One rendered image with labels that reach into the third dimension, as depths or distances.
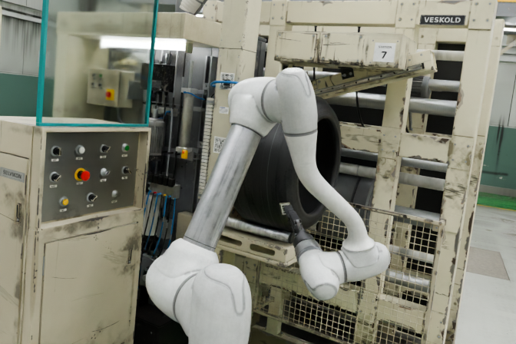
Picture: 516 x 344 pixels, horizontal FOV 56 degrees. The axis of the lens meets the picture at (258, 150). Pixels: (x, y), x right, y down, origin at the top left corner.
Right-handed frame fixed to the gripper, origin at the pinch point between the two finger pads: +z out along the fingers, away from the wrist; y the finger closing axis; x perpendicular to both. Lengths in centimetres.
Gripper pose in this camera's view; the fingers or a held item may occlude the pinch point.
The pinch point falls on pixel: (289, 212)
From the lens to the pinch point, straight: 184.1
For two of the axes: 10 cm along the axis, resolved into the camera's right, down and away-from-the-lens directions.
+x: 9.6, -2.5, 1.0
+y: 1.6, 8.4, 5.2
